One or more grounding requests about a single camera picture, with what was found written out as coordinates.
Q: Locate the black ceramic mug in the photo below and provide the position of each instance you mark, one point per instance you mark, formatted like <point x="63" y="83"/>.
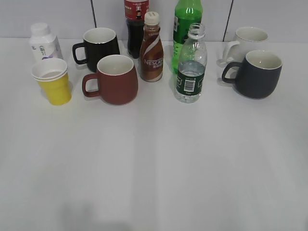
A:
<point x="97" y="43"/>

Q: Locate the green soda bottle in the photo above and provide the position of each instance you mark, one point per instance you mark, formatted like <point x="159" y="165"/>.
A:
<point x="187" y="12"/>

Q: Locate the dark grey ceramic mug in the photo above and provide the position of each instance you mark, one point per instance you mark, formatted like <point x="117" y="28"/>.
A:
<point x="257" y="76"/>

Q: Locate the clear water bottle green label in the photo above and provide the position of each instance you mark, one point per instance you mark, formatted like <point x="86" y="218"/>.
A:
<point x="192" y="65"/>

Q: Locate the white yogurt drink bottle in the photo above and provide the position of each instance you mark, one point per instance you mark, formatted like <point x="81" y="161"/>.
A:
<point x="44" y="44"/>

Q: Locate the white ceramic mug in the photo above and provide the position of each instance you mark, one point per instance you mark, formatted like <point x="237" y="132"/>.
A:
<point x="246" y="39"/>

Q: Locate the cola bottle red label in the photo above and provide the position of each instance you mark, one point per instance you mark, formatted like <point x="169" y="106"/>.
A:
<point x="135" y="11"/>

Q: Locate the yellow paper cup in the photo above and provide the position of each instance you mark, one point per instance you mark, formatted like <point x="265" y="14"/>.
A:
<point x="52" y="76"/>

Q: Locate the brown Nescafe coffee bottle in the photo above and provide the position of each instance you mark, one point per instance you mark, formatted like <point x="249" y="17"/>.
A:
<point x="151" y="53"/>

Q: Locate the red-brown ceramic mug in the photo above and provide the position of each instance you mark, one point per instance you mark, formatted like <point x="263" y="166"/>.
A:
<point x="117" y="80"/>

